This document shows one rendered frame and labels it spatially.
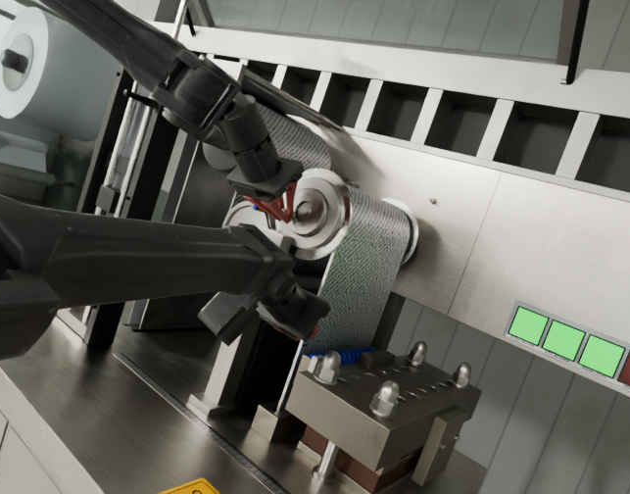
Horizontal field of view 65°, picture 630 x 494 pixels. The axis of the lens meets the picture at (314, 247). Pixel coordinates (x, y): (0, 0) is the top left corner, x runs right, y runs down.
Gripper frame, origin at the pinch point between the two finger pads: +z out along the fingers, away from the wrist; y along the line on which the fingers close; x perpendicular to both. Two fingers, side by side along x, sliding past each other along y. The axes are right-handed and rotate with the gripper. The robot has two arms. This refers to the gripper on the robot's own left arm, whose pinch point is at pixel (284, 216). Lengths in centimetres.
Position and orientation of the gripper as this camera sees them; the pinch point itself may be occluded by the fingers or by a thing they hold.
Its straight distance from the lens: 76.4
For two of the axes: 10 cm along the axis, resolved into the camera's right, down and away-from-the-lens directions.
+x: 5.7, -6.9, 4.4
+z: 2.9, 6.7, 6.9
